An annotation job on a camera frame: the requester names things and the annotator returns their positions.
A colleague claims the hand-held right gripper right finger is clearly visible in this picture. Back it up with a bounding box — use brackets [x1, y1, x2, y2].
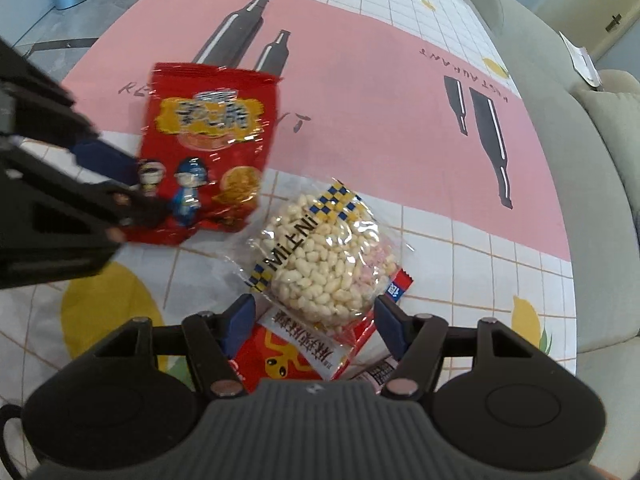
[375, 295, 539, 401]

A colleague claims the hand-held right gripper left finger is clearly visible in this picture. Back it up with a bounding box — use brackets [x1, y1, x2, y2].
[92, 294, 257, 399]

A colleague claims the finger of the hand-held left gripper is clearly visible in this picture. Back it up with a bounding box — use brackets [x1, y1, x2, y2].
[0, 142, 169, 247]
[0, 35, 142, 189]

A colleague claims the red packet with yellow face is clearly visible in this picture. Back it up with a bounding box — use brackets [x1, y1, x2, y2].
[227, 267, 414, 397]

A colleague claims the clear puffed rice cake packet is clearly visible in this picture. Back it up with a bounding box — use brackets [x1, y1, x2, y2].
[235, 177, 416, 334]

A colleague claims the red cartoon snack bag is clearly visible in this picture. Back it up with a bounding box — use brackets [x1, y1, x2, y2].
[120, 61, 284, 247]

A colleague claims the pink and white printed tablecloth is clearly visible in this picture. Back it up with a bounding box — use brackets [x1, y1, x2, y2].
[0, 0, 584, 411]

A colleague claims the grey-green sofa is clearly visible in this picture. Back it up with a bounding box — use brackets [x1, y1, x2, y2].
[467, 0, 640, 480]

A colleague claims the beige cushion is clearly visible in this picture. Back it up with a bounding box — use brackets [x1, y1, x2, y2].
[570, 70, 640, 192]

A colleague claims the open magazine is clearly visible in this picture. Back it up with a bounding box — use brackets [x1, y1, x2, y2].
[558, 31, 604, 89]

